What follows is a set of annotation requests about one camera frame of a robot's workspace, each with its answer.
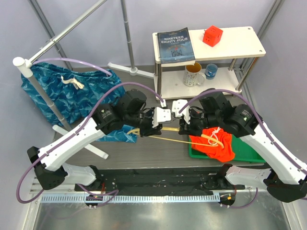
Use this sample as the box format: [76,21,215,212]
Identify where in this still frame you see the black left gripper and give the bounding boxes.
[126,108,163,138]

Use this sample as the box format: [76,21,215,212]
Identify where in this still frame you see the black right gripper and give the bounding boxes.
[179,109,220,138]

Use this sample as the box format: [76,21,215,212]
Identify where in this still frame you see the yellow hanger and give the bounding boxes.
[126,126,225,150]

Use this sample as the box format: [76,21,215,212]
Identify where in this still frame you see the orange shorts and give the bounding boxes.
[189,127,235,162]

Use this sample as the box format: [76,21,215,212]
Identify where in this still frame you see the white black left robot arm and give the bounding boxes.
[27,90,162,191]

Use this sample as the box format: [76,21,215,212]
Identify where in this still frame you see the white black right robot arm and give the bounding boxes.
[172,89,307,203]

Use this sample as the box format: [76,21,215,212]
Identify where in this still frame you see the blue patterned shorts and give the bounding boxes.
[21,62,137,143]

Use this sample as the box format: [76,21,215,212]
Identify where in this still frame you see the white patterned mug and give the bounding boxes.
[183,62,206,87]

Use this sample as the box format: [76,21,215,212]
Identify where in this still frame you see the blue glass cup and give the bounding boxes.
[205,64,218,80]

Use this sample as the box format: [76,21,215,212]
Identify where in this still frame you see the green plastic tray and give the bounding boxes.
[189,136,266,163]

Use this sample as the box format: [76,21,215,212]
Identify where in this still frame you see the white two-tier shelf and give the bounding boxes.
[152,26,266,100]

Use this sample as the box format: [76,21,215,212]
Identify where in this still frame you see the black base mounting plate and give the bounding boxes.
[71,166,267,196]

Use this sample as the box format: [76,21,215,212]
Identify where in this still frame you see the Nineteen Eighty-Four book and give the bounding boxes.
[157,27,196,67]

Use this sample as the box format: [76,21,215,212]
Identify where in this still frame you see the red cube power strip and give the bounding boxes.
[202,25,223,47]

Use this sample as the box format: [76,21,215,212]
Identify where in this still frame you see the white clothes rack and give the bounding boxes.
[13,0,154,160]

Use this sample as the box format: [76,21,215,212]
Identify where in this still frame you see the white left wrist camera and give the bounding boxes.
[152,100,172,128]

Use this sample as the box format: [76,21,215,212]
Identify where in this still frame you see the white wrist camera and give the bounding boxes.
[152,100,172,128]
[171,99,190,124]

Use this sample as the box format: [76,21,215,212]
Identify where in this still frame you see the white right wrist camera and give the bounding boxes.
[171,99,190,124]

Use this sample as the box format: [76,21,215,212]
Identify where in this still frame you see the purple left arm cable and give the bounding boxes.
[16,81,166,208]

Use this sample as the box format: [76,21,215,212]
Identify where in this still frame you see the white slotted cable duct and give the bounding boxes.
[40,193,220,204]

